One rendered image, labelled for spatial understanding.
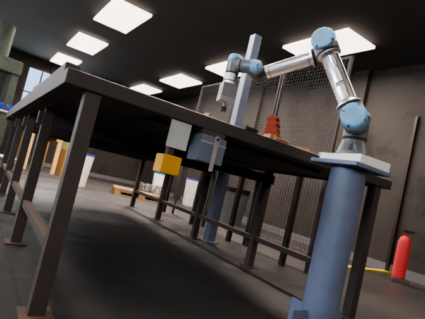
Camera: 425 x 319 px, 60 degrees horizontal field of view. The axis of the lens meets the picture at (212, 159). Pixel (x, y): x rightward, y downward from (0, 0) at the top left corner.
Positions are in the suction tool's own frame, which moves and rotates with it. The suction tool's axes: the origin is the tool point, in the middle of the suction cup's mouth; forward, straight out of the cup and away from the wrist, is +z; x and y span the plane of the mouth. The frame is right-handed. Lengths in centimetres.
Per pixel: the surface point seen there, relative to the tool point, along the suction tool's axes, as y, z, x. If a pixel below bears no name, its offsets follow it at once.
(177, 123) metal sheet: 30.3, 18.5, 33.9
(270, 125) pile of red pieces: -71, -18, -82
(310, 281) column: -49, 74, 40
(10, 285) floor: 79, 103, 11
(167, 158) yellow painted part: 32, 34, 37
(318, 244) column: -49, 57, 40
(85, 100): 68, 21, 42
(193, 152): 19.1, 28.6, 29.5
